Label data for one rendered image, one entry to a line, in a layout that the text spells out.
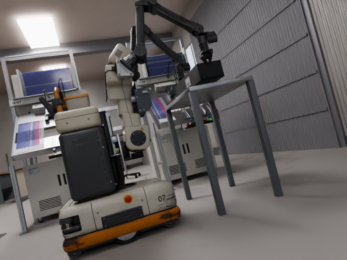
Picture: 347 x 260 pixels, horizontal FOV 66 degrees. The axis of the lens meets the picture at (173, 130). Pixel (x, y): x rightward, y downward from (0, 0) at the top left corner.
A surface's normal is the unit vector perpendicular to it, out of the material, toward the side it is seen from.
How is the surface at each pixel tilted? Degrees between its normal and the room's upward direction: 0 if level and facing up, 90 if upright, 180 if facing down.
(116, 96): 90
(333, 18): 90
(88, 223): 90
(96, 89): 90
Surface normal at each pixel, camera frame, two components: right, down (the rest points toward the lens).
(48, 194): 0.27, -0.11
